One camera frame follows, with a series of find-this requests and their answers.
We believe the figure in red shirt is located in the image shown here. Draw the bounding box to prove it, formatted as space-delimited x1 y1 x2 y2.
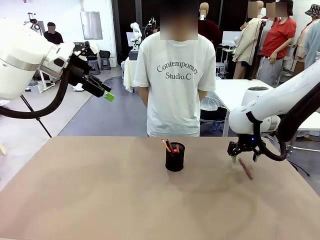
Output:
257 0 297 87

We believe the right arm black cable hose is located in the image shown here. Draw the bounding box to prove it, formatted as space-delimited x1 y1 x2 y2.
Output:
259 87 320 162

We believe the seated person in black shirt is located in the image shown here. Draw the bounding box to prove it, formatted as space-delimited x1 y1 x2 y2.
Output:
43 21 65 45

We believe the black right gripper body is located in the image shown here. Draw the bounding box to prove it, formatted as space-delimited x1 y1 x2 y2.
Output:
226 133 266 156

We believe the person in white t-shirt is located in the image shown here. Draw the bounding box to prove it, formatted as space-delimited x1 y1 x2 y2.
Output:
133 0 217 138

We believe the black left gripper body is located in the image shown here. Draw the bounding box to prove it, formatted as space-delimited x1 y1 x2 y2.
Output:
66 48 89 86

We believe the grey plastic stool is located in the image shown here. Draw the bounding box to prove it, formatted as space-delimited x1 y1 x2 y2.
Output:
88 61 102 76

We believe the black stool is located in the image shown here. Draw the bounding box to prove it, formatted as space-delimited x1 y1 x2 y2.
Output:
98 49 112 71

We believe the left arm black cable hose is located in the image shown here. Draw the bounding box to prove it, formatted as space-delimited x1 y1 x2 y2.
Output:
0 66 70 120

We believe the table with white cloth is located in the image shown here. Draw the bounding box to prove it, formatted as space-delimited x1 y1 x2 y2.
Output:
123 56 140 94

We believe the black tripod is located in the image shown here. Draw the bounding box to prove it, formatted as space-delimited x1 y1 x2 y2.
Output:
20 94 53 139

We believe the white monitor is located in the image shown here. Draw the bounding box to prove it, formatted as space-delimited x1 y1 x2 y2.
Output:
221 30 242 47

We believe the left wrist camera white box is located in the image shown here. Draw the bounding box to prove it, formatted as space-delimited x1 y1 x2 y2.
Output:
74 41 100 61

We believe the white side table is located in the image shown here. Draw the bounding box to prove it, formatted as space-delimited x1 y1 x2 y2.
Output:
214 78 320 138

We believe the grey wall panel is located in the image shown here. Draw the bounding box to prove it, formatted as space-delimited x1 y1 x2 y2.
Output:
79 10 104 41

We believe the black mesh pen holder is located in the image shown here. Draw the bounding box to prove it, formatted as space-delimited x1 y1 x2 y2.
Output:
165 141 186 173

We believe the mannequin in beige coat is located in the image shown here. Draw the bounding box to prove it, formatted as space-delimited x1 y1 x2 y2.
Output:
232 0 266 80

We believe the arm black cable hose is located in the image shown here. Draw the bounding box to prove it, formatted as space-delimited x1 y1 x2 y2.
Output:
0 66 70 120
259 87 320 162

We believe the maroon pen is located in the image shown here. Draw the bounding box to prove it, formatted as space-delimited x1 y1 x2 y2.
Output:
237 157 254 181
165 139 176 154

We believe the mannequin in dark red top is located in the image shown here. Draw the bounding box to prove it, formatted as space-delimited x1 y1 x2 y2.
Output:
198 1 224 46

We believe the metal stand base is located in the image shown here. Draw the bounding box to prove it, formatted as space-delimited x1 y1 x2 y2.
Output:
286 142 320 159

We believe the yellow pencil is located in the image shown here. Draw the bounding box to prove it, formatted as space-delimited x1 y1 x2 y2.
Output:
160 138 172 153

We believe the person's left forearm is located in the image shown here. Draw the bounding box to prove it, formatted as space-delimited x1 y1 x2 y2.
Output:
198 87 209 101

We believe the clear plastic bag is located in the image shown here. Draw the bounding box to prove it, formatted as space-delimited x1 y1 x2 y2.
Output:
199 89 227 112

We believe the black crate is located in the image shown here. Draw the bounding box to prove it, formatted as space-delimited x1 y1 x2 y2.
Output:
128 49 141 61

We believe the person's right forearm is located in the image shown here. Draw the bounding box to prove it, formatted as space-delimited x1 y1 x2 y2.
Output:
137 85 149 109

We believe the white storage box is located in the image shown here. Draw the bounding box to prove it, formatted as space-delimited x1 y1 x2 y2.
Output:
215 61 226 77

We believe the mannequin with bucket hat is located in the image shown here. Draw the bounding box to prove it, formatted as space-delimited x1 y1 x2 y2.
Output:
291 3 320 76

